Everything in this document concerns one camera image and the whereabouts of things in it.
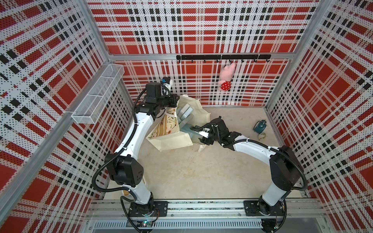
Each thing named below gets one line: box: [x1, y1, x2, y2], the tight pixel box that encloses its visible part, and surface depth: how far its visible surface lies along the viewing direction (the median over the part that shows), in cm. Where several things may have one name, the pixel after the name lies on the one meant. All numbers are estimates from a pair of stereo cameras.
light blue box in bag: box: [177, 103, 194, 121], surface depth 95 cm
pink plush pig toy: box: [218, 62, 236, 91], surface depth 96 cm
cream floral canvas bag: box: [145, 94, 211, 152], surface depth 87 cm
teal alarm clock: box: [253, 119, 267, 134], surface depth 102 cm
